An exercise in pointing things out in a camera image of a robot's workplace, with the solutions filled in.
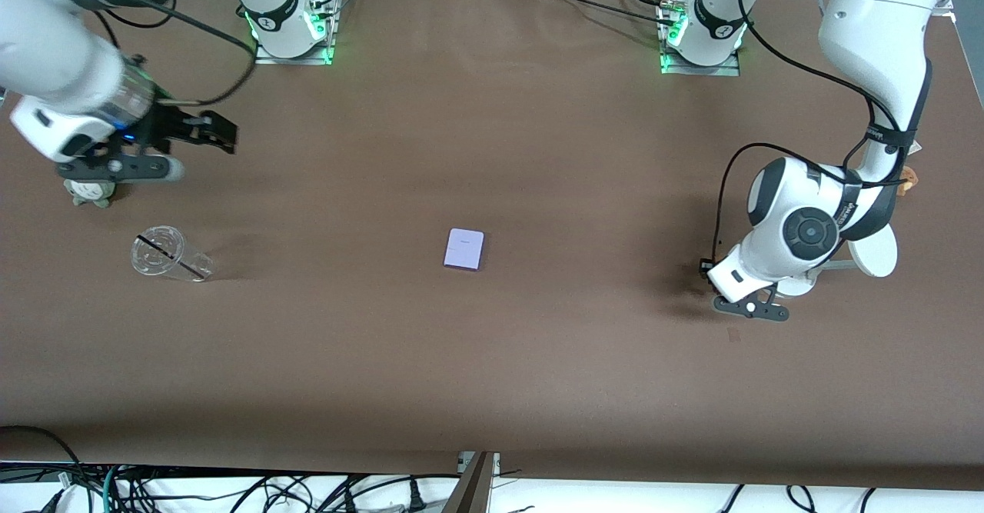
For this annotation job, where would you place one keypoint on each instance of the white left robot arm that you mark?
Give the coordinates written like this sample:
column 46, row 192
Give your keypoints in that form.
column 876, row 28

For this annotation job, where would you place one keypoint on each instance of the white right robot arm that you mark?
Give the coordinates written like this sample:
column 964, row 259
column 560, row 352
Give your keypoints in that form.
column 46, row 44

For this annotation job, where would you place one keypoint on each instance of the grey totoro plush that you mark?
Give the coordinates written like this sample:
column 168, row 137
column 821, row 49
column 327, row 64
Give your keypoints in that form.
column 91, row 194

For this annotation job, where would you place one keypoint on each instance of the black straw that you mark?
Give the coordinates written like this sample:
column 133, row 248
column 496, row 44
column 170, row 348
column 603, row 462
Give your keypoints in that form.
column 169, row 255

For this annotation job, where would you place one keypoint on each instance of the white round stand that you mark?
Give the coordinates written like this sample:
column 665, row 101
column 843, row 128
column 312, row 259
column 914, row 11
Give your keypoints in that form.
column 875, row 255

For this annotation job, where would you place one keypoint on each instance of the clear plastic cup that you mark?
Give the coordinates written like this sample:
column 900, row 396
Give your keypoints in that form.
column 150, row 263

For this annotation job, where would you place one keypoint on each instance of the brown table cover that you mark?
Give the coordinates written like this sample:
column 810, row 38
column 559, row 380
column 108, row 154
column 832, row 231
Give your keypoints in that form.
column 492, row 382

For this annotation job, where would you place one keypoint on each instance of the dark metal beam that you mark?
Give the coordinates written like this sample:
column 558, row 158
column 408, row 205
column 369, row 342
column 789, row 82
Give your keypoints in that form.
column 470, row 494

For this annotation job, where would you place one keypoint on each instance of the black power plug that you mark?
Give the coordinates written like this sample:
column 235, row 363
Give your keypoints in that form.
column 415, row 494

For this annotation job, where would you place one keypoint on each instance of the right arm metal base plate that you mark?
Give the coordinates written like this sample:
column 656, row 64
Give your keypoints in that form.
column 327, row 36

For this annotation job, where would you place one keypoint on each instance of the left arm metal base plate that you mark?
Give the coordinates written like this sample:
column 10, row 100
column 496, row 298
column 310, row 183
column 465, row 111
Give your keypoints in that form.
column 703, row 69

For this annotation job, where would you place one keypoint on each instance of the silver table bracket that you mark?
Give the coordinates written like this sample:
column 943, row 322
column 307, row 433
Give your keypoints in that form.
column 463, row 461

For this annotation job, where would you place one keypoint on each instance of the silver corner bracket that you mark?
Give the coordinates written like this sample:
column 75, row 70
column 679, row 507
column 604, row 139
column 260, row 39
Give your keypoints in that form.
column 945, row 7

